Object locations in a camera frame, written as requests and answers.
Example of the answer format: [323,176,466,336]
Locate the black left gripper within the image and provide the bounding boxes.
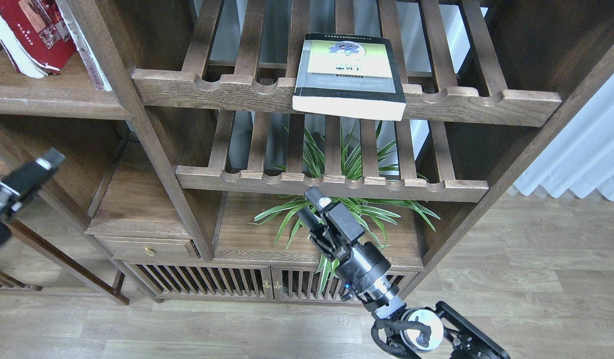
[0,148,65,248]

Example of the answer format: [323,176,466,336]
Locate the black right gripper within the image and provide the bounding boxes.
[297,186,393,303]

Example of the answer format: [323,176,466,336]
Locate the black and yellow book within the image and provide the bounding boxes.
[292,32,406,121]

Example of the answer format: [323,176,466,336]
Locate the red cover book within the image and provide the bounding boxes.
[0,0,76,79]

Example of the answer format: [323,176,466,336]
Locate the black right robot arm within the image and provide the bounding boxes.
[298,187,508,359]

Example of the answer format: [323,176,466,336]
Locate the green spider plant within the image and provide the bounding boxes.
[248,120,441,296]

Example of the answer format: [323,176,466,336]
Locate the worn upright book spine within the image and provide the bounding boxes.
[57,0,113,92]

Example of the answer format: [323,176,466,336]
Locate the dark wooden bookshelf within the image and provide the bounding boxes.
[0,0,614,303]

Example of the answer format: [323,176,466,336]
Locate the white curtain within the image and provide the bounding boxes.
[512,74,614,201]

